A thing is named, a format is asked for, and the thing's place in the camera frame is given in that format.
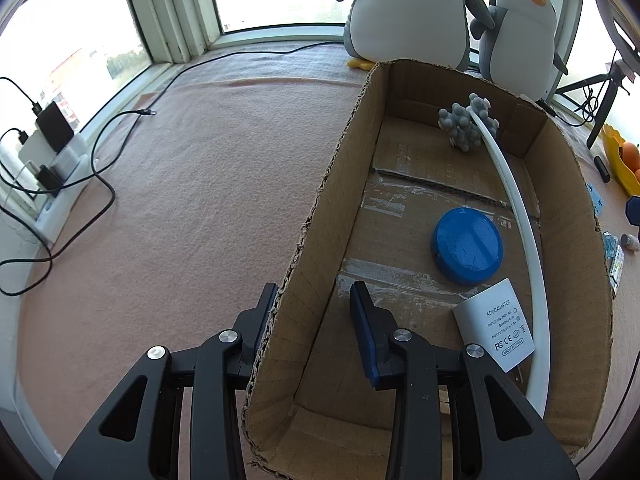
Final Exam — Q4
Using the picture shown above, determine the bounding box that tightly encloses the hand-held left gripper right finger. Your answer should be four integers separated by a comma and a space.
349, 281, 581, 480

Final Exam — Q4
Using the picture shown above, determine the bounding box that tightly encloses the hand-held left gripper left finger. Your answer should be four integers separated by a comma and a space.
52, 282, 278, 480

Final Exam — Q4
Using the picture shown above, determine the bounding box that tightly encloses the white patterned tube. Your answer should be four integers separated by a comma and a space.
607, 245, 626, 293

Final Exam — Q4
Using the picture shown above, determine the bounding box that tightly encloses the cardboard box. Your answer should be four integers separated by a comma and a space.
242, 59, 615, 480

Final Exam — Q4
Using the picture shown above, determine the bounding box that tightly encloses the white power adapter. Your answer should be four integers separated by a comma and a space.
452, 277, 537, 375

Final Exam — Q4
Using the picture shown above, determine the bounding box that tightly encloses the blue round case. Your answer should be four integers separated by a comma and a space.
431, 207, 506, 286

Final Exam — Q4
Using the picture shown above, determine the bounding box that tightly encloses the white handled grey ball massager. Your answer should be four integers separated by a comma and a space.
438, 93, 551, 421

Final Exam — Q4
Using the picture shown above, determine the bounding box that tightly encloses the yellow bowl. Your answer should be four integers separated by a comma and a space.
601, 124, 640, 196

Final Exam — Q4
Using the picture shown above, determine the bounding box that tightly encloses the black tripod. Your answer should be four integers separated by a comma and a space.
555, 57, 640, 150

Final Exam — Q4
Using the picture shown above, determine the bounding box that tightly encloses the peach blanket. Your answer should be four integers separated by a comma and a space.
10, 77, 640, 480

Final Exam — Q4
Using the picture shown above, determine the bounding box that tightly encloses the small penguin plush toy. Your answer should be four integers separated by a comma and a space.
470, 0, 570, 103

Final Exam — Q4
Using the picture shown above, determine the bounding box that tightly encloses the white power strip with chargers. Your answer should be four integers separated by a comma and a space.
0, 110, 117, 297

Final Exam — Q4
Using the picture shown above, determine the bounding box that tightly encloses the black charger plug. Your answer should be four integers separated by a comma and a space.
37, 164, 64, 194

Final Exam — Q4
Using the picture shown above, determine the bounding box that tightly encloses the checked cloth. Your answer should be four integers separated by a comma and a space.
170, 40, 601, 111

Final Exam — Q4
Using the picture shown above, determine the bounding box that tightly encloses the large penguin plush toy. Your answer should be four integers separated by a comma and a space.
334, 0, 496, 72

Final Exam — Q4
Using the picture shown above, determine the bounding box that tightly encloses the white power bank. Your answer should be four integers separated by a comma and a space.
20, 132, 57, 162

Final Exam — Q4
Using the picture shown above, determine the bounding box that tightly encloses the black power bank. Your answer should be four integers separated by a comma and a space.
35, 101, 76, 153

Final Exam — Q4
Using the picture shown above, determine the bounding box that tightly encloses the thin black cable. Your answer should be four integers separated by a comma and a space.
575, 392, 637, 467

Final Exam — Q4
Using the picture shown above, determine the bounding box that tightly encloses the black ring light cable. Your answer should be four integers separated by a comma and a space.
137, 40, 348, 116

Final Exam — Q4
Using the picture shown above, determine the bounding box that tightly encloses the black power bank cable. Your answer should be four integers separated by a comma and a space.
0, 76, 43, 117

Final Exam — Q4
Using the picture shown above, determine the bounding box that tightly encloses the white window frame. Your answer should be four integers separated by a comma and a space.
0, 0, 640, 131

